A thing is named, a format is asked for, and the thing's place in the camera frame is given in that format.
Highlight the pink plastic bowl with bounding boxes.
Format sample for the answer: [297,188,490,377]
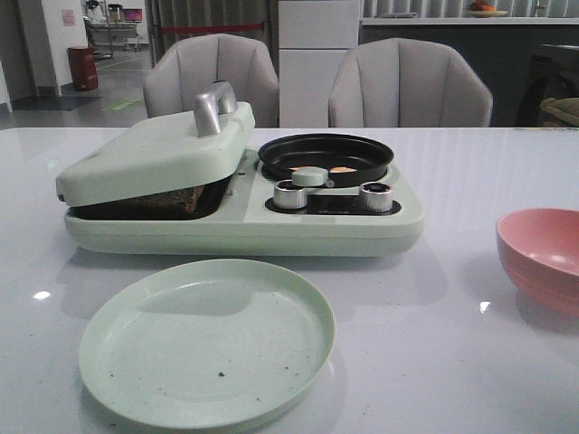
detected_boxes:
[496,208,578,317]

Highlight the mint green breakfast maker base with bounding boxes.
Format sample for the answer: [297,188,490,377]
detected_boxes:
[64,149,424,257]

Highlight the beige cushion at right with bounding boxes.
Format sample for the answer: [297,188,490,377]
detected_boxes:
[540,97,579,127]

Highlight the right silver control knob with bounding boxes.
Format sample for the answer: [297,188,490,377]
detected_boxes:
[358,182,394,212]

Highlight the mint green round plate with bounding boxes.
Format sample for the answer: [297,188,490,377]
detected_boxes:
[79,259,336,431]

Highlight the fruit plate on counter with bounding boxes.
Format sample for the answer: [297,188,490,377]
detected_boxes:
[466,0,508,18]

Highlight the red trash bin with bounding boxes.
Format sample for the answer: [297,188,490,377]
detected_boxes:
[67,46,99,91]

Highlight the black round frying pan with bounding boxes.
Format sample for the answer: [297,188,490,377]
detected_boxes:
[258,133,394,188]

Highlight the red barrier tape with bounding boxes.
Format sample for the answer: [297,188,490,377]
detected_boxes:
[158,23,265,34]

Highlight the right grey upholstered chair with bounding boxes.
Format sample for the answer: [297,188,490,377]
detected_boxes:
[327,38,493,127]

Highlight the white bread slice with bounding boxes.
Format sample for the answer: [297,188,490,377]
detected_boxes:
[119,185,204,214]

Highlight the silver control knob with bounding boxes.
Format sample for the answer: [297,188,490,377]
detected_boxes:
[273,180,308,211]
[358,182,394,212]

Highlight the orange shrimp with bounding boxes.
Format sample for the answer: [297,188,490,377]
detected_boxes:
[290,165,357,174]

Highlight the white cabinet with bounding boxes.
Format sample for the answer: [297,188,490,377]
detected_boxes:
[278,1,361,128]

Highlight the left grey upholstered chair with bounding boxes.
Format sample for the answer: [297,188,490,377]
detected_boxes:
[143,33,280,127]

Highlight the grey upholstered chair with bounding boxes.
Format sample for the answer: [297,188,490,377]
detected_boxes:
[327,38,493,127]
[143,33,280,127]

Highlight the mint green sandwich maker lid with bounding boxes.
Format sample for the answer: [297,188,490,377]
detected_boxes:
[55,101,255,207]

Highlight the left silver control knob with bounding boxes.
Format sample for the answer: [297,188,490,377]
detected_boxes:
[273,180,308,211]

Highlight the dark appliance at right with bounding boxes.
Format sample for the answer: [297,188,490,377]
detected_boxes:
[516,44,578,127]

